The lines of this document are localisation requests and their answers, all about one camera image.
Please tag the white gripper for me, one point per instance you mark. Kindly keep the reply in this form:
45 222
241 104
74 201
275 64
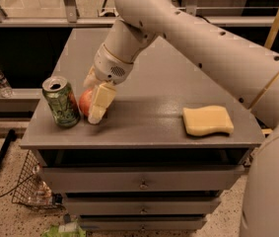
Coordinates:
109 66

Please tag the red apple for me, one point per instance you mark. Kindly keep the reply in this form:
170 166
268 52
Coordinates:
85 102

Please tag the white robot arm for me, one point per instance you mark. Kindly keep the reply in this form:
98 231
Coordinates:
248 71

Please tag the green soda can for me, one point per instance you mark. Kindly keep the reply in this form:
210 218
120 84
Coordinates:
61 100

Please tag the grey drawer cabinet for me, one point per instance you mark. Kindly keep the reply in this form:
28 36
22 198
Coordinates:
138 169

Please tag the clear plastic water bottle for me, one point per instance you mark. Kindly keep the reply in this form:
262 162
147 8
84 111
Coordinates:
5 87

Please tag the yellow sponge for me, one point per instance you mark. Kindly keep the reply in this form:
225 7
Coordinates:
207 120

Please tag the green white packet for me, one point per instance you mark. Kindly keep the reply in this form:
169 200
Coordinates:
71 229

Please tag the wire mesh basket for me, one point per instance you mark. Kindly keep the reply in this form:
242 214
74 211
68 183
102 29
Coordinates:
31 191

